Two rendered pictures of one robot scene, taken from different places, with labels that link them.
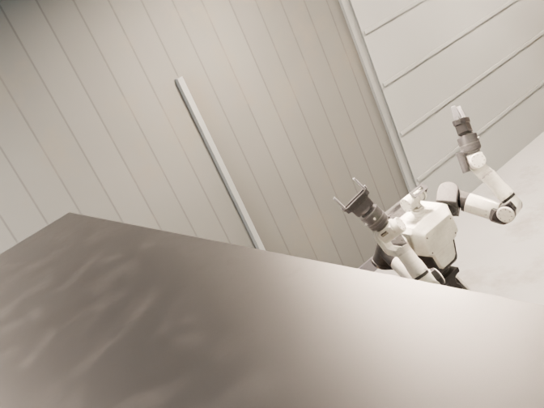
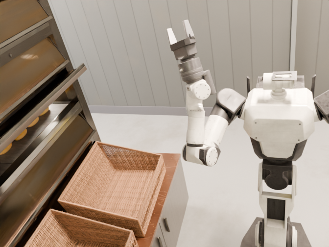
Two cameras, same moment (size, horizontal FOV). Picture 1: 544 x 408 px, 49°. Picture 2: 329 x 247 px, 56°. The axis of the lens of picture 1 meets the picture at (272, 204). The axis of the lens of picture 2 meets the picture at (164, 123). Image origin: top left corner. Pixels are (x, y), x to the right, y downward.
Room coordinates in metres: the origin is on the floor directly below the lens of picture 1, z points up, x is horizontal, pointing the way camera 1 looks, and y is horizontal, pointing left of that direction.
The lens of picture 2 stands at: (1.42, -1.14, 2.05)
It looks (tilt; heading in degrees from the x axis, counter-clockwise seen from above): 33 degrees down; 53
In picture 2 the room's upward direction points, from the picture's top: 13 degrees counter-clockwise
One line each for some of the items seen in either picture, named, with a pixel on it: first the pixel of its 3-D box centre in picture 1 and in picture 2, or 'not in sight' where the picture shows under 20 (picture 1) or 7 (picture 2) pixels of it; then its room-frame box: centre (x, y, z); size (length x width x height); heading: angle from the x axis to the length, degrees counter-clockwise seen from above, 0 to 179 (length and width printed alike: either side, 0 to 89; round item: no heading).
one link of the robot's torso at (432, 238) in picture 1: (418, 237); (278, 117); (2.47, -0.55, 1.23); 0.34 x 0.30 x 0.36; 117
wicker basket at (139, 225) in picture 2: not in sight; (117, 184); (1.99, 0.28, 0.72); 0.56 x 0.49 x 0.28; 33
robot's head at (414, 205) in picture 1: (414, 201); (277, 84); (2.42, -0.57, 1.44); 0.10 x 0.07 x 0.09; 117
